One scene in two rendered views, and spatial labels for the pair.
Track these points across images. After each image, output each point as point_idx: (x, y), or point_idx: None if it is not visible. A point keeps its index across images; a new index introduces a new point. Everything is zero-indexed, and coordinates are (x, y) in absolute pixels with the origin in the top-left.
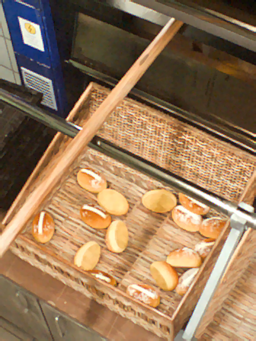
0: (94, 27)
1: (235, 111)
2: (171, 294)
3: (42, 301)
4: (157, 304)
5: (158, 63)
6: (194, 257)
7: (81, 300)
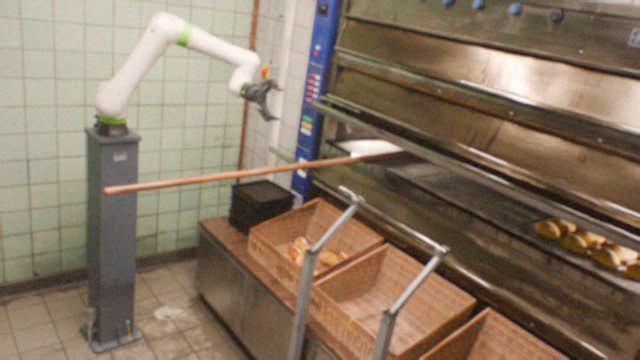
0: (330, 165)
1: (376, 206)
2: None
3: (250, 278)
4: None
5: (351, 183)
6: None
7: (270, 277)
